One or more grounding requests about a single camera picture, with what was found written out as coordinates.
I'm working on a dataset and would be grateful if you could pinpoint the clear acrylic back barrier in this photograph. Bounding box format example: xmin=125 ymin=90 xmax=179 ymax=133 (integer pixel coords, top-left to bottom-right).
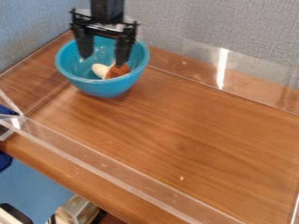
xmin=83 ymin=20 xmax=299 ymax=116

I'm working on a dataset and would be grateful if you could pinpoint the black white device corner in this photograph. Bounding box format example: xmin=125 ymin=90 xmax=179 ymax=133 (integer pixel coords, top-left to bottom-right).
xmin=0 ymin=203 xmax=34 ymax=224

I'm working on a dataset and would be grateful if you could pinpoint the clear acrylic barrier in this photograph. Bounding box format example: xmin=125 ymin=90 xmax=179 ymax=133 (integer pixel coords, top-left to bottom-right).
xmin=83 ymin=20 xmax=299 ymax=116
xmin=0 ymin=90 xmax=245 ymax=224

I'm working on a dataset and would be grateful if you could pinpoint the blue cloth at edge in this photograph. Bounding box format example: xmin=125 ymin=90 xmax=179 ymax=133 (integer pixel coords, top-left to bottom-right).
xmin=0 ymin=104 xmax=19 ymax=172

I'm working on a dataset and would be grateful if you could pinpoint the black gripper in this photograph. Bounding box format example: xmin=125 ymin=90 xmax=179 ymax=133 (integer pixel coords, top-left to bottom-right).
xmin=70 ymin=0 xmax=138 ymax=67

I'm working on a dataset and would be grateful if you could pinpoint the brown and white toy mushroom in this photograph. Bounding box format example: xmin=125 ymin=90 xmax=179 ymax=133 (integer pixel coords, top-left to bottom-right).
xmin=91 ymin=64 xmax=131 ymax=80

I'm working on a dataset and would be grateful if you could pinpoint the metal frame under table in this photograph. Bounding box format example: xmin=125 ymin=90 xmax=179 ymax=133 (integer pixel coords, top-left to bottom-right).
xmin=46 ymin=195 xmax=99 ymax=224

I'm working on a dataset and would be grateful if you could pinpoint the clear acrylic front barrier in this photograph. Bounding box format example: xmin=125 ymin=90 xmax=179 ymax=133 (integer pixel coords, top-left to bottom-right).
xmin=0 ymin=90 xmax=245 ymax=224

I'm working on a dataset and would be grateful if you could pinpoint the blue plastic bowl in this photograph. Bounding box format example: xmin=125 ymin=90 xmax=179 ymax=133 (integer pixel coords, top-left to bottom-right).
xmin=55 ymin=37 xmax=150 ymax=98

